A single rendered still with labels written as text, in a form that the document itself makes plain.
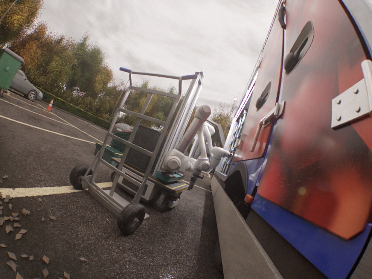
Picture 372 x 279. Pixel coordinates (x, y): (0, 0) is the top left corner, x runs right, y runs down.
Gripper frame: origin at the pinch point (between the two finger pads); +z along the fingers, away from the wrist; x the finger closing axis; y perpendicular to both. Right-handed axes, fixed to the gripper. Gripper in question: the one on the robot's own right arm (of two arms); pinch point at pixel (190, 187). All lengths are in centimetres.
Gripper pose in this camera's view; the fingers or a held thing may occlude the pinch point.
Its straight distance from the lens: 174.6
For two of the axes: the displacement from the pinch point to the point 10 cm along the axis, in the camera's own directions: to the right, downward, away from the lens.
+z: -3.7, 9.2, -1.1
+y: -9.0, -3.2, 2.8
